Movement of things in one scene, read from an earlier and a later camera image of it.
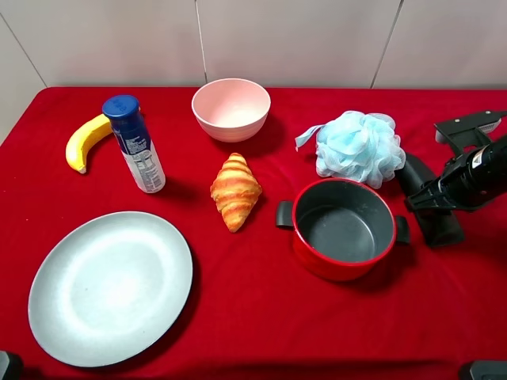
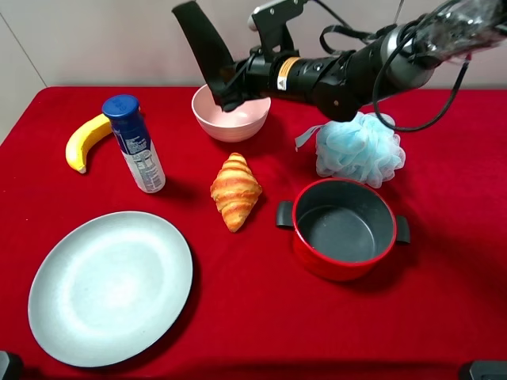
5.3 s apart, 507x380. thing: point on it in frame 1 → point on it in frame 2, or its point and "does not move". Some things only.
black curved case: [440, 226] → [215, 66]
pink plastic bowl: [231, 109] does not move
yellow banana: [82, 138] does not move
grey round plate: [110, 288] does not move
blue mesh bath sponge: [364, 146] does not move
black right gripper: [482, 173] → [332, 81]
